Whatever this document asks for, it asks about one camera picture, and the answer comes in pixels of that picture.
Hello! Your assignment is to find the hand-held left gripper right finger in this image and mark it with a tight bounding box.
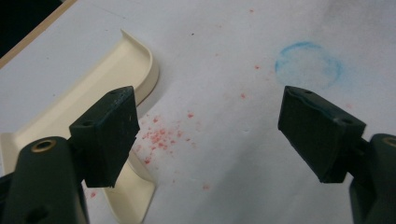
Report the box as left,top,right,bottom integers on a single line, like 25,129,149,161
277,86,367,184

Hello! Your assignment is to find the cream plastic dustpan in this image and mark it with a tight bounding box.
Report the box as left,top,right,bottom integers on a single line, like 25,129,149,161
0,29,161,224

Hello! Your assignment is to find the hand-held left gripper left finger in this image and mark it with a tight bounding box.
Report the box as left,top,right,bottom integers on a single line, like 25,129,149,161
68,86,140,189

